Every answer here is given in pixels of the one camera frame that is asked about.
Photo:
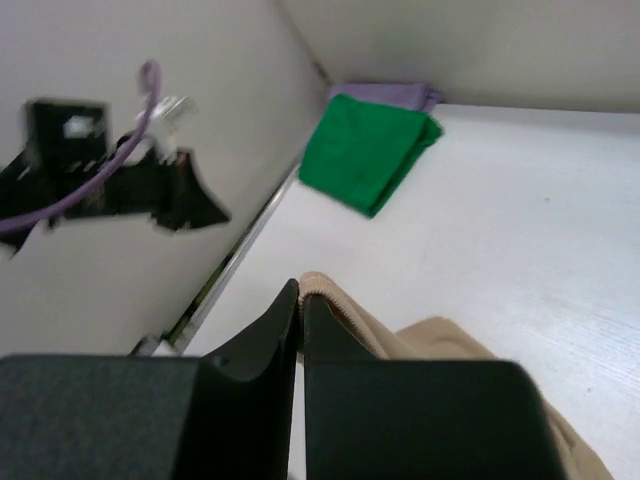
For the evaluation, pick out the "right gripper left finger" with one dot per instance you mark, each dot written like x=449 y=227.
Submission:
x=253 y=393

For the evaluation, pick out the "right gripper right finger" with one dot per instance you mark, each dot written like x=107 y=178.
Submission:
x=325 y=338

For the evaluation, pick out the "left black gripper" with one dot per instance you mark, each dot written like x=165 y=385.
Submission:
x=67 y=153

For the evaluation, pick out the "beige t shirt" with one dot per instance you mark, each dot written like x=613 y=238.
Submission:
x=439 y=338

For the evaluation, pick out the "green t shirt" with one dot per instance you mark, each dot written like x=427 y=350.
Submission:
x=361 y=152

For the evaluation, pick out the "purple t shirt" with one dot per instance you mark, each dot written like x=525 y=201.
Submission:
x=410 y=96

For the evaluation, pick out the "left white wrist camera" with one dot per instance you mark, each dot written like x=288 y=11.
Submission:
x=165 y=121

